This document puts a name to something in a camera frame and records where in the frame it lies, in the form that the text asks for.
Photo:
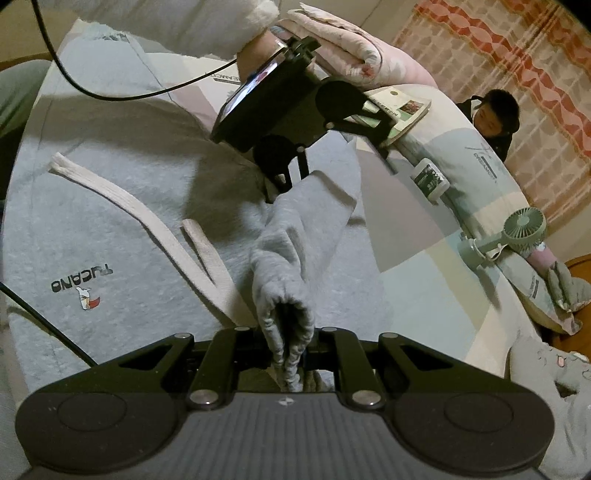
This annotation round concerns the grey plush cloth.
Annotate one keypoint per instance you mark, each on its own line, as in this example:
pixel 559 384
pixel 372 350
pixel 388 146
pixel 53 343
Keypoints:
pixel 568 286

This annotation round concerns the green handheld fan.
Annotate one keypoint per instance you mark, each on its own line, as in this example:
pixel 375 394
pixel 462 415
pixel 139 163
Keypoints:
pixel 524 228

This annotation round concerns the pink folded quilt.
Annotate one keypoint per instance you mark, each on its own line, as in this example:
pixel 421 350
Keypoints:
pixel 360 41

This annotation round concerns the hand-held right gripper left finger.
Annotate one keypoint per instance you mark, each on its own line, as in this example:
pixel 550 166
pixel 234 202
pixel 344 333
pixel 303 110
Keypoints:
pixel 226 355

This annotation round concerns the grey-green cloth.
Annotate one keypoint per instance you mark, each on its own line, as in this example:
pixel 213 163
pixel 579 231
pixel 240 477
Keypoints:
pixel 18 92

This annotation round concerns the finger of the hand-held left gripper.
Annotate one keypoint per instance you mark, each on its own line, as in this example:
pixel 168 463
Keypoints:
pixel 369 127
pixel 284 184

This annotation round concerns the patchwork pillow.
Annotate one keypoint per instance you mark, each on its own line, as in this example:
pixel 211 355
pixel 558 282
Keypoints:
pixel 461 152

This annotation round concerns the person's left hand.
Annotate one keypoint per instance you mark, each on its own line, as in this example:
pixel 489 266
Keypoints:
pixel 258 53

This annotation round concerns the wooden headboard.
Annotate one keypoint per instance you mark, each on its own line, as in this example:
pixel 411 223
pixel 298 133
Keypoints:
pixel 582 266

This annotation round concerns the pink patterned curtain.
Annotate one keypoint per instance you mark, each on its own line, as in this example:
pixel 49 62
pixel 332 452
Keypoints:
pixel 531 69

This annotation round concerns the white and green book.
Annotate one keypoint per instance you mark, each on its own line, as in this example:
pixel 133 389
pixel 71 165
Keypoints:
pixel 406 110

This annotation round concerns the grey cat cushion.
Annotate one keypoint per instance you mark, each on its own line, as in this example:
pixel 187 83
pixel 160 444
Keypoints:
pixel 545 392

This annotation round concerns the pillow with pink print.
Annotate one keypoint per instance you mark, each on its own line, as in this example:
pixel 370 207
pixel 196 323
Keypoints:
pixel 531 286

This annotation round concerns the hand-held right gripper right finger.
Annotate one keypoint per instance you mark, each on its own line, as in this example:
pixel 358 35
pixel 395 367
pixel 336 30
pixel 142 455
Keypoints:
pixel 348 360

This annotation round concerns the green tissue packet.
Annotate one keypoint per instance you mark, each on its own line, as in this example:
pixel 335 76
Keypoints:
pixel 429 177

